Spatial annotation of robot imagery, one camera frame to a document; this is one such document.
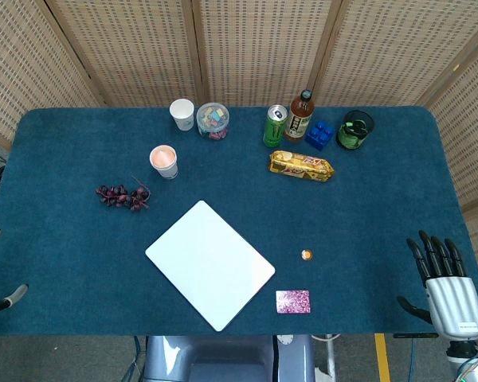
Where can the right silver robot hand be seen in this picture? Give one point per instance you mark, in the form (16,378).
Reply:
(454,302)

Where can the black mesh pen holder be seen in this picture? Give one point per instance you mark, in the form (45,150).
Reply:
(367,127)

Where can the dark red grape bunch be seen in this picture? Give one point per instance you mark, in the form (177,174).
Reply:
(123,197)

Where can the woven bamboo folding screen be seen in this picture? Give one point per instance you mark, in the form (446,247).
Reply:
(255,47)

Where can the pink glitter card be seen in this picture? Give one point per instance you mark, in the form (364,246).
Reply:
(294,301)

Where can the yellow floor tape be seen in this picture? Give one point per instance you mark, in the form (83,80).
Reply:
(382,358)

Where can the green energy drink can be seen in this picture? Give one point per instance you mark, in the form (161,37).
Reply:
(274,129)

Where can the white paper cup blue stripe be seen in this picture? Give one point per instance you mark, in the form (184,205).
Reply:
(169,173)

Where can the white paper cup floral print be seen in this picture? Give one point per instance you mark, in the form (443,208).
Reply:
(182,115)

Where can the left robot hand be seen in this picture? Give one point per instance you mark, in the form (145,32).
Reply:
(18,292)

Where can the clear jar of binder clips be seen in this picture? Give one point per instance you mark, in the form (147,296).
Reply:
(213,121)

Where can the paper cup orange inside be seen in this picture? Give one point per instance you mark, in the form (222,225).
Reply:
(163,157)

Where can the blue toy brick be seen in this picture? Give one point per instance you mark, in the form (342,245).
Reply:
(319,135)

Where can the yellow biscuit pack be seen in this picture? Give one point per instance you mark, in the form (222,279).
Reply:
(300,166)

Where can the brown tea bottle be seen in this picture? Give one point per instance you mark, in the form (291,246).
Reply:
(298,121)

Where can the blue table cloth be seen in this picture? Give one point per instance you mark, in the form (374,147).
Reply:
(83,258)

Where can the blue-grey robot torso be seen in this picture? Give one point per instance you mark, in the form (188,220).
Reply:
(207,362)

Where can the white rectangular board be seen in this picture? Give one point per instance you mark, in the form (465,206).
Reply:
(207,262)

